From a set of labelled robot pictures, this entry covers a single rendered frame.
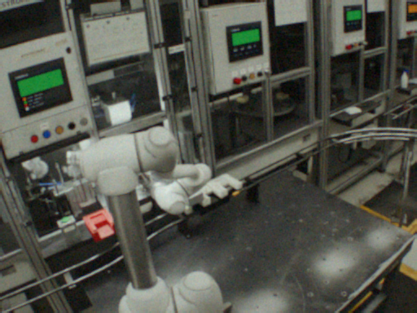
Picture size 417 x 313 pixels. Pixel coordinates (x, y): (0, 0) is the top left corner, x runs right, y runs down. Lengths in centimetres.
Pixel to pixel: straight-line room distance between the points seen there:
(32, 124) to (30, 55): 30
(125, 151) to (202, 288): 57
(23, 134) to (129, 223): 68
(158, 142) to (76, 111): 65
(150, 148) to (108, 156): 13
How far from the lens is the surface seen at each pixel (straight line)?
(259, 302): 163
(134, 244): 125
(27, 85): 157
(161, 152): 111
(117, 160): 113
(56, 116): 164
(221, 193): 195
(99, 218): 181
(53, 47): 160
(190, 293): 135
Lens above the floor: 193
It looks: 26 degrees down
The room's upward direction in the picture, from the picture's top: 7 degrees counter-clockwise
